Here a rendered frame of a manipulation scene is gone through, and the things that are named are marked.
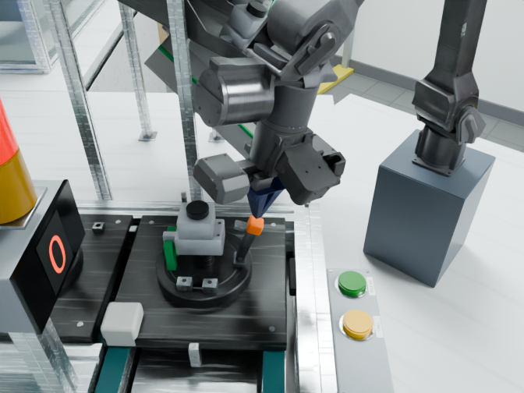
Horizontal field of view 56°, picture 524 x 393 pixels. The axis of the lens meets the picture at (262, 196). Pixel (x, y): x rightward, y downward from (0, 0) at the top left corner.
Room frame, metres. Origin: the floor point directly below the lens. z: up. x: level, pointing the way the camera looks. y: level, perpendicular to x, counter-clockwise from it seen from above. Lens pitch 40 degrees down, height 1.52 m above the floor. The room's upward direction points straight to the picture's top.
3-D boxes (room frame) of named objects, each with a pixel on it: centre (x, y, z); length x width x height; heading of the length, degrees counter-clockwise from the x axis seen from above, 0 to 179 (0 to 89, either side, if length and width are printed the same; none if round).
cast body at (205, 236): (0.49, 0.10, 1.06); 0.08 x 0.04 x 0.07; 89
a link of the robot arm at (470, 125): (0.63, -0.28, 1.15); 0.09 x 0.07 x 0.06; 31
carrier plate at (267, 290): (0.49, 0.08, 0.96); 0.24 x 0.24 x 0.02; 88
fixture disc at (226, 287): (0.49, 0.08, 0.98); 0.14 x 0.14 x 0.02
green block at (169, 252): (0.47, 0.13, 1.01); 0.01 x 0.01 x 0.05; 88
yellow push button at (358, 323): (0.39, -0.13, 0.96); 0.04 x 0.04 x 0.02
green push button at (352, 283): (0.46, -0.13, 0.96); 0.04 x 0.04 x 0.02
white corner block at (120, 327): (0.39, 0.18, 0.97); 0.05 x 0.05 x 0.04; 88
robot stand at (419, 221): (0.64, -0.28, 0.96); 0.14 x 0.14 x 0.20; 52
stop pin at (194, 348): (0.36, 0.09, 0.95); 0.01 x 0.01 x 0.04; 88
